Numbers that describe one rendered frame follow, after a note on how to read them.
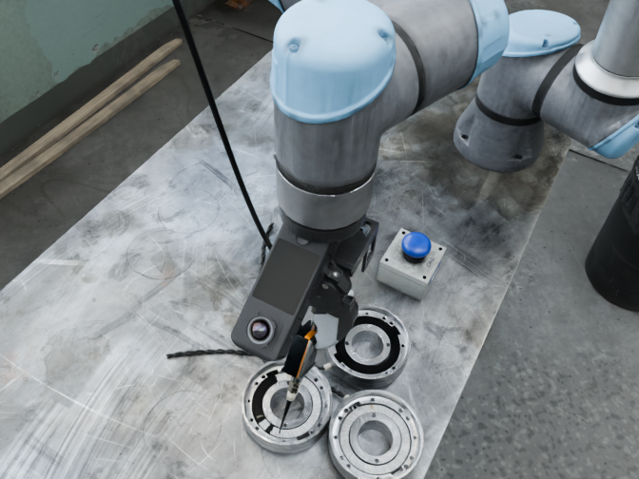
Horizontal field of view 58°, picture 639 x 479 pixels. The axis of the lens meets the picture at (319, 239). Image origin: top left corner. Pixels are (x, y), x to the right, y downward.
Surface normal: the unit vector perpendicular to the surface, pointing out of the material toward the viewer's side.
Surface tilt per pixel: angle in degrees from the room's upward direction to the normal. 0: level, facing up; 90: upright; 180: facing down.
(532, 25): 7
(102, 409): 0
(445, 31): 36
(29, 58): 90
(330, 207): 90
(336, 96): 88
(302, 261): 31
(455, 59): 68
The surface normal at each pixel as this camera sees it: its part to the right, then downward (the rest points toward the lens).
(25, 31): 0.87, 0.40
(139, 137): 0.04, -0.62
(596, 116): -0.52, 0.75
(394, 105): 0.65, 0.47
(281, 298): -0.21, -0.18
